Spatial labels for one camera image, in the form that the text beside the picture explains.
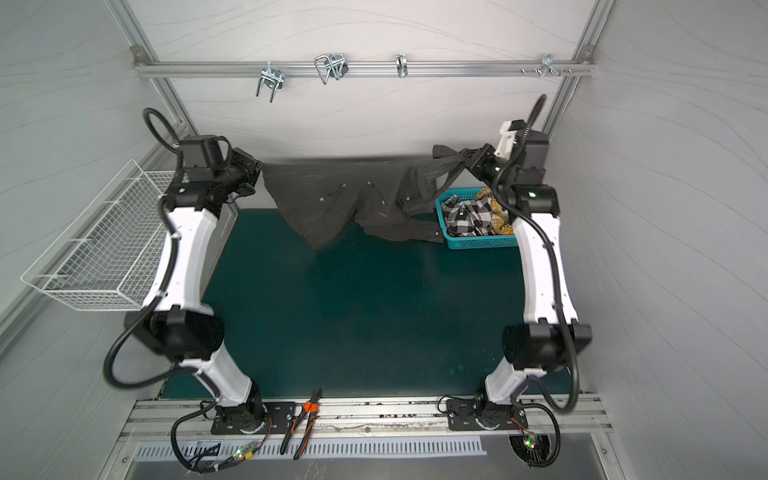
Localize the black round fan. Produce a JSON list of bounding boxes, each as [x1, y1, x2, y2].
[[509, 433, 558, 468]]

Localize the white slotted cable duct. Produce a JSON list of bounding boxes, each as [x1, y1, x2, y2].
[[133, 435, 487, 462]]

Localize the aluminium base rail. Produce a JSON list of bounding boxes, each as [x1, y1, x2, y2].
[[119, 393, 614, 441]]

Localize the teal plastic basket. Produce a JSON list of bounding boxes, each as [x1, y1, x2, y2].
[[435, 187, 518, 250]]

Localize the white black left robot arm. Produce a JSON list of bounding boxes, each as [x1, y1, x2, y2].
[[126, 135, 266, 433]]

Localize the dark grey striped shirt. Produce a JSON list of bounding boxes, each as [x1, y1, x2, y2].
[[263, 145, 470, 249]]

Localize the metal wire hook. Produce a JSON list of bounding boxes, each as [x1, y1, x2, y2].
[[313, 53, 349, 85]]

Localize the white wire basket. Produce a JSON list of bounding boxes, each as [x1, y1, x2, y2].
[[21, 160, 174, 311]]

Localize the aluminium horizontal rail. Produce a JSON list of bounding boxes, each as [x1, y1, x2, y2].
[[134, 58, 596, 79]]

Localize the small metal ring clamp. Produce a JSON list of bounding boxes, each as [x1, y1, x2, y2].
[[395, 54, 408, 78]]

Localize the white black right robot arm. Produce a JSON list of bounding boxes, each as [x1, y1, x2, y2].
[[464, 120, 592, 430]]

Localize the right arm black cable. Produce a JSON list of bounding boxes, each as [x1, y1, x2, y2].
[[436, 94, 582, 468]]

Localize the black white plaid shirt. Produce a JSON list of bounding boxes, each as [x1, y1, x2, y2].
[[440, 195, 494, 238]]

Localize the yellow plaid shirt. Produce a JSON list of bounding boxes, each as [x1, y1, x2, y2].
[[475, 188, 514, 235]]

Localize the orange black pliers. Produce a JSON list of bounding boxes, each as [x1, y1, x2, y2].
[[279, 388, 323, 461]]

